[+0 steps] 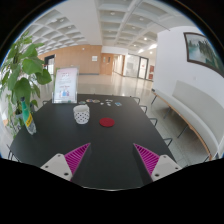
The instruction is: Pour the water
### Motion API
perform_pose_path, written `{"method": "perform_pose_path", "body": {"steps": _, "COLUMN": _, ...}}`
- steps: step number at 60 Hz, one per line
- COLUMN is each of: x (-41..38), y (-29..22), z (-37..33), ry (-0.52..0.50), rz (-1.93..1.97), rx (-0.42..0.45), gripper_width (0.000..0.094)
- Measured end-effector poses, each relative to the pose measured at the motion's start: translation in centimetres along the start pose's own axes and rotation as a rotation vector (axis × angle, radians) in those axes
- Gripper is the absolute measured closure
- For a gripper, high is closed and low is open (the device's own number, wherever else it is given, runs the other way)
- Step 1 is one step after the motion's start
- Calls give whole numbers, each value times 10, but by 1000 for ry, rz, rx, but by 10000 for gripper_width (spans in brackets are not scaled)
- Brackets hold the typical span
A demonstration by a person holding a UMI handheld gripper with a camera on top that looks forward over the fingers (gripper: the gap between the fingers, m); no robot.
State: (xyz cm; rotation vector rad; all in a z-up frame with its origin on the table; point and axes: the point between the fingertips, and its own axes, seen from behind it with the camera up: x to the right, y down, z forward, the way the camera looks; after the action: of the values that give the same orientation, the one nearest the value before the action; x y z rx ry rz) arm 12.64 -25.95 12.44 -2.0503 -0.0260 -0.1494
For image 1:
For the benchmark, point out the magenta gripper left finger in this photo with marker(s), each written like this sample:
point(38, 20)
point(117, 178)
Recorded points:
point(65, 165)

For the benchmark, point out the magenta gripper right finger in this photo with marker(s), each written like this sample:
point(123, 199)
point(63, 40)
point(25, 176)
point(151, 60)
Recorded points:
point(155, 166)

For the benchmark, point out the green plastic water bottle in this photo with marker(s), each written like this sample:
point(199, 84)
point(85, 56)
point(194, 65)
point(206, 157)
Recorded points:
point(27, 118)

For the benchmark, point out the black chair right near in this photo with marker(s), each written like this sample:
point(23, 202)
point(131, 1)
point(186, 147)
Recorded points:
point(168, 141)

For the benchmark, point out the black chair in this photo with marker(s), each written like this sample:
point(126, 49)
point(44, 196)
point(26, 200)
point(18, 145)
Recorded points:
point(168, 141)
point(154, 121)

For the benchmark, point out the black chair right far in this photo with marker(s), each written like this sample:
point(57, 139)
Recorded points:
point(154, 121)

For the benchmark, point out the white polka dot cup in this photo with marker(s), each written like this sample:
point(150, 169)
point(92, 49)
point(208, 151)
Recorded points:
point(81, 114)

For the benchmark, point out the red round coaster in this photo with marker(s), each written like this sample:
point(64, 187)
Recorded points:
point(106, 122)

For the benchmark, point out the round coaster left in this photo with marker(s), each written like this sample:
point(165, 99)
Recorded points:
point(82, 102)

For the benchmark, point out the round coaster middle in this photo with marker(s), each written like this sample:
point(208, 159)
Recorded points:
point(90, 100)

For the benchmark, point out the blue square coaster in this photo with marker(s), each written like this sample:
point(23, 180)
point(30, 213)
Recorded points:
point(118, 104)

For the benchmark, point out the acrylic sign stand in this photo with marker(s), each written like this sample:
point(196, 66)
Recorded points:
point(65, 89)

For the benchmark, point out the long white bench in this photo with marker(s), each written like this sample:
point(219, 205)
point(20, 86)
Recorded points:
point(203, 114)

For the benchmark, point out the green leafy potted plant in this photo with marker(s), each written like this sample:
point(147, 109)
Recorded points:
point(21, 73)

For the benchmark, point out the framed landscape painting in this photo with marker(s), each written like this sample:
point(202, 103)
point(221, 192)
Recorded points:
point(200, 51)

